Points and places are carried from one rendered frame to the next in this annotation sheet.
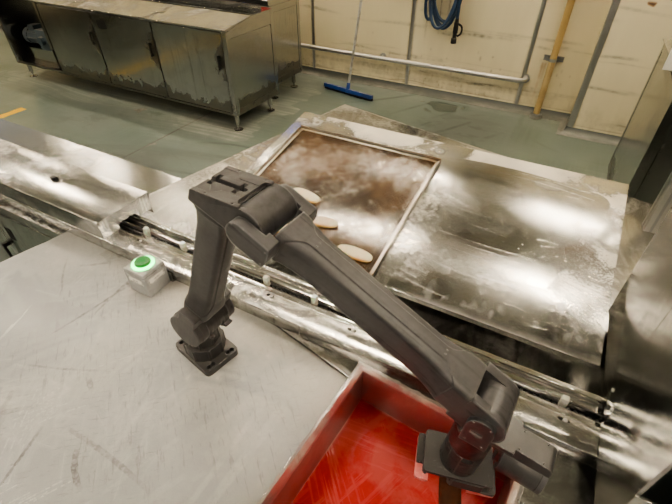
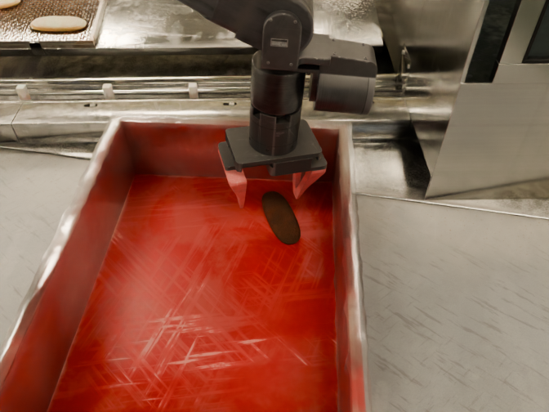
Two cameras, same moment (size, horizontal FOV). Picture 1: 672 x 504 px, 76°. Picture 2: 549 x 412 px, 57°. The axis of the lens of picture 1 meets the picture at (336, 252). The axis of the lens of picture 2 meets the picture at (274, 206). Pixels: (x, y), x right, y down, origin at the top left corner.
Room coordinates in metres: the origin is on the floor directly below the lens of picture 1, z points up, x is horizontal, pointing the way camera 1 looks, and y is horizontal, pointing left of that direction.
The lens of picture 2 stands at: (-0.11, 0.04, 1.33)
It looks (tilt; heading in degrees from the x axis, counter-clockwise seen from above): 46 degrees down; 331
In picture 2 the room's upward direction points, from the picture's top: straight up
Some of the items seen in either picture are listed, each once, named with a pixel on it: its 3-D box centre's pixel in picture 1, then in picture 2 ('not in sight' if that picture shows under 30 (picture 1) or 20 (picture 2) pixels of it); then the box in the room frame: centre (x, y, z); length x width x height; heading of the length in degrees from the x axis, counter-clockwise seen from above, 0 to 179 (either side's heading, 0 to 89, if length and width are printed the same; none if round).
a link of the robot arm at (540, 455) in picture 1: (510, 435); (319, 54); (0.27, -0.23, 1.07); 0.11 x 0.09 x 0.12; 58
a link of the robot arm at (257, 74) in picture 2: (477, 435); (283, 81); (0.29, -0.20, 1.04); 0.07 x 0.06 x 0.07; 58
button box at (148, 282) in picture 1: (150, 278); not in sight; (0.80, 0.48, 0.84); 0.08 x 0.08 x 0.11; 62
